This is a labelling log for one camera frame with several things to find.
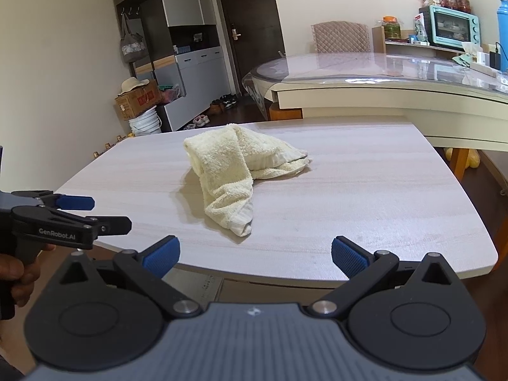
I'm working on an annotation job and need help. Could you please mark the colourful cloth pile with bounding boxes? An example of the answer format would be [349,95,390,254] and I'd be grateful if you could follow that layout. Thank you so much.
[159,83,185,104]

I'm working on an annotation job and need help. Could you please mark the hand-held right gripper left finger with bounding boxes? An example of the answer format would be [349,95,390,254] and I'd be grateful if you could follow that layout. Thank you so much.
[59,235,201,319]

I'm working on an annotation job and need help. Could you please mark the yellow object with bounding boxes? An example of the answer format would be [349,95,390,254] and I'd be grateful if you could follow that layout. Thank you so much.
[444,148,482,169]

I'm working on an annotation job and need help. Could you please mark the wooden stool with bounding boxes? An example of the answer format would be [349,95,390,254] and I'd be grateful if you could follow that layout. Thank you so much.
[269,103,303,121]

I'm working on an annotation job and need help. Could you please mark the dark brown door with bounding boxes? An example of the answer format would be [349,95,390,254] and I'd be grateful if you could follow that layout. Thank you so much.
[214,0,286,100]

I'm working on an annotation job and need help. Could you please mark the grey and dark tall cabinet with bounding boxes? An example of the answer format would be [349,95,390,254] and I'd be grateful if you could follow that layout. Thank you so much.
[105,0,235,132]

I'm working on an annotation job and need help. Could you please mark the grey hanging bag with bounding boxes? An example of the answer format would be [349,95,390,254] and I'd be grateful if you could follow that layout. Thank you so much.
[119,13,148,63]

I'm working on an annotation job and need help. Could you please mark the wooden desktop shelf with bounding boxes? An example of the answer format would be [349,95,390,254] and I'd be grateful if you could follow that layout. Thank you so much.
[372,26,465,54]

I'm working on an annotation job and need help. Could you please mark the white snack bag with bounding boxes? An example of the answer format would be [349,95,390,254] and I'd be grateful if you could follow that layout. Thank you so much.
[413,14,431,43]

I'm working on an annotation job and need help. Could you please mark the blue thermos jug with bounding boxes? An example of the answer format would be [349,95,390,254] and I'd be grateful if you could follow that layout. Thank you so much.
[496,0,508,72]

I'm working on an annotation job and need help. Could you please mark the cream dining table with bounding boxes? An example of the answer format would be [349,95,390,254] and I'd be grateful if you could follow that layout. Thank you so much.
[242,50,508,185]

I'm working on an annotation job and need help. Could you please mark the teal toaster oven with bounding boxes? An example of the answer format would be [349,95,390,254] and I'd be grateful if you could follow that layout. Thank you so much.
[418,5,482,47]

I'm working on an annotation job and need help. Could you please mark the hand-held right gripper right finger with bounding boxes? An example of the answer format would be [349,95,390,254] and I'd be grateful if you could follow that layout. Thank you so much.
[307,236,453,318]

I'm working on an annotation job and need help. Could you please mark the red-printed cardboard box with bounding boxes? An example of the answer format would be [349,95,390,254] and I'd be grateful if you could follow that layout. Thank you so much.
[115,79,161,122]

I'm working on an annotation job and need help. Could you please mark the row of shoes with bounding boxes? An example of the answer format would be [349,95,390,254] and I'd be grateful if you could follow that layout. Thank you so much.
[183,94,239,131]

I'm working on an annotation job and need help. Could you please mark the white plastic bucket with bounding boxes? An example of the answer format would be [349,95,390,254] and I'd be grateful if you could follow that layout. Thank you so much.
[129,121,163,135]
[131,107,159,125]

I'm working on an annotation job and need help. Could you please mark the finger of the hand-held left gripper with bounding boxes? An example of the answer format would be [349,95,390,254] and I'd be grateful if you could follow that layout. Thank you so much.
[11,190,95,211]
[40,205,133,236]

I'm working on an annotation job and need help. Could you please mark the cream terry towel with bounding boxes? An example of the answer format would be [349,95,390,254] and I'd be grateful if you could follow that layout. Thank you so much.
[183,124,312,239]

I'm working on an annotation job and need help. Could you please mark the person's left hand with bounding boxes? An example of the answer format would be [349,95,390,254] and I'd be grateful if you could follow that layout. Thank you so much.
[0,244,56,308]

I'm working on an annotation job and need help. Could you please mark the straw hat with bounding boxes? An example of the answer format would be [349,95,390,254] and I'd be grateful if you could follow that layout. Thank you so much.
[119,77,150,96]

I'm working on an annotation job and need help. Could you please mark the green tissue pack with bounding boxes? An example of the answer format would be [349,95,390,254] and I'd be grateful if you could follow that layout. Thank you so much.
[452,42,483,66]

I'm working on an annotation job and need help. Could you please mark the quilted chair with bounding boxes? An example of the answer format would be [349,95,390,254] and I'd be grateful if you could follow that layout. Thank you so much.
[311,21,371,54]

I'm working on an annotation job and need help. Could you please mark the cluster of cooking oil bottles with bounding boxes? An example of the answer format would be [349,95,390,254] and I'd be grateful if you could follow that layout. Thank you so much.
[92,135,133,158]

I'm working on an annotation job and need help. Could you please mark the orange-lidded green jar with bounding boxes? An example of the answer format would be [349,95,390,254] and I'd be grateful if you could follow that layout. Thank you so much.
[383,16,402,40]

